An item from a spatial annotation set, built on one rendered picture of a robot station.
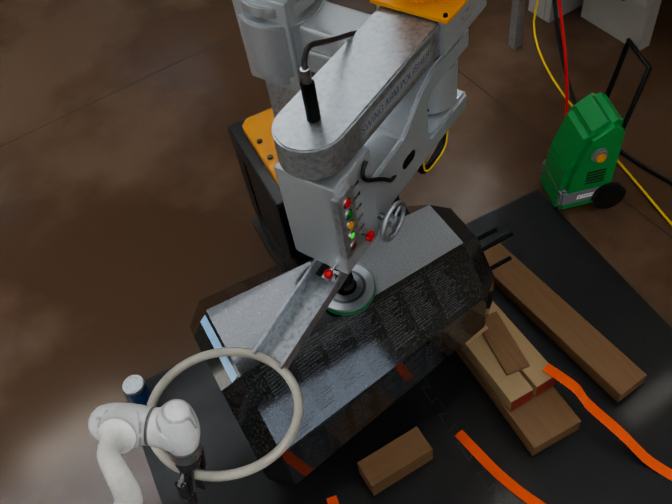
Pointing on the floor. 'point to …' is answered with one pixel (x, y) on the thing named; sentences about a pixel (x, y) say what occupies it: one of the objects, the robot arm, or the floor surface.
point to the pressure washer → (590, 148)
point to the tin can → (136, 389)
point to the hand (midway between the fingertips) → (196, 489)
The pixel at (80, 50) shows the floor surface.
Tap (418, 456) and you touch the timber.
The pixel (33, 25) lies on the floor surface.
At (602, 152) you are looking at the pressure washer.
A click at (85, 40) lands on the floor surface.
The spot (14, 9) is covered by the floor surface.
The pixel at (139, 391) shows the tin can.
